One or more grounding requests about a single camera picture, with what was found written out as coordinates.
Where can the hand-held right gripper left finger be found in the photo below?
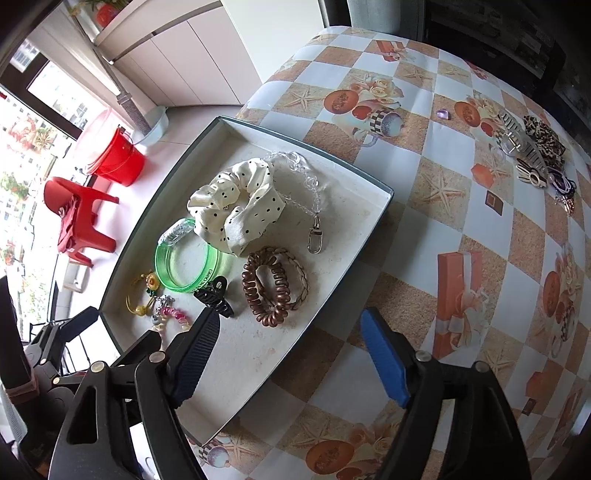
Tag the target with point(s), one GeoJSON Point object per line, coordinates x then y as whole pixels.
{"type": "Point", "coordinates": [198, 350]}

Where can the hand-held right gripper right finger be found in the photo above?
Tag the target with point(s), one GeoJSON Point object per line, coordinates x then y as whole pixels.
{"type": "Point", "coordinates": [383, 355]}

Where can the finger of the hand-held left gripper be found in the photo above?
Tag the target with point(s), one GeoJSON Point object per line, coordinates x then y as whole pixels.
{"type": "Point", "coordinates": [81, 321]}
{"type": "Point", "coordinates": [138, 344]}

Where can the black claw hair clip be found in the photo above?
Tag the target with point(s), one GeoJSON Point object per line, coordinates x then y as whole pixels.
{"type": "Point", "coordinates": [212, 295]}

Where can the white shallow tray box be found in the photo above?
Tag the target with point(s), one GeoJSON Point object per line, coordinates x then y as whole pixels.
{"type": "Point", "coordinates": [323, 207]}

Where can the white polka dot scrunchie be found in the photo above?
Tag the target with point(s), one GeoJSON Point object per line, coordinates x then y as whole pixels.
{"type": "Point", "coordinates": [240, 175]}

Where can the black metal rack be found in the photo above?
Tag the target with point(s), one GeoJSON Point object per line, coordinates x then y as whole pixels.
{"type": "Point", "coordinates": [51, 304]}

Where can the white plastic box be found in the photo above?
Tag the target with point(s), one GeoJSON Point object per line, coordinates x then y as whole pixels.
{"type": "Point", "coordinates": [74, 277]}

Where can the green translucent bangle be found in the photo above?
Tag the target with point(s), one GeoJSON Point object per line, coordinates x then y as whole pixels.
{"type": "Point", "coordinates": [219, 263]}

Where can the red plastic stool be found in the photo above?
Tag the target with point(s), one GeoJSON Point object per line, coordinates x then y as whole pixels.
{"type": "Point", "coordinates": [78, 207]}

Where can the checkered printed tablecloth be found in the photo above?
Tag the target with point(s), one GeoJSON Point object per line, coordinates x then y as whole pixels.
{"type": "Point", "coordinates": [415, 230]}

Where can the red plastic bucket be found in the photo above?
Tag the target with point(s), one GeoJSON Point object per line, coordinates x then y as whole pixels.
{"type": "Point", "coordinates": [120, 157]}

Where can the clear plastic lid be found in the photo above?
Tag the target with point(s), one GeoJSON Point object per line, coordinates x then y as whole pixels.
{"type": "Point", "coordinates": [94, 134]}

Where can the pale blue basin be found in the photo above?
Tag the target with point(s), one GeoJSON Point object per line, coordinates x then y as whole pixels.
{"type": "Point", "coordinates": [157, 124]}

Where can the beige and black hair clip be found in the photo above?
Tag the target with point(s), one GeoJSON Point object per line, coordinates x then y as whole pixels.
{"type": "Point", "coordinates": [531, 173]}

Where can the small purple gem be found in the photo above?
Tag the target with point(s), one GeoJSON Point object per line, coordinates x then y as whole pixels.
{"type": "Point", "coordinates": [442, 114]}

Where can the white cabinet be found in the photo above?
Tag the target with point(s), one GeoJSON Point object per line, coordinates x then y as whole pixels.
{"type": "Point", "coordinates": [194, 60]}

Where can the red flower pot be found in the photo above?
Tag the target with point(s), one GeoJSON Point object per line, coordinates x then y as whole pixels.
{"type": "Point", "coordinates": [106, 14]}

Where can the grey chair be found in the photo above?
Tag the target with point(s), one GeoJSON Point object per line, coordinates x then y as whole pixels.
{"type": "Point", "coordinates": [374, 11]}

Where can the dark wooden furniture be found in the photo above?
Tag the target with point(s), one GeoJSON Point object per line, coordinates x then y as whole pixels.
{"type": "Point", "coordinates": [508, 32]}

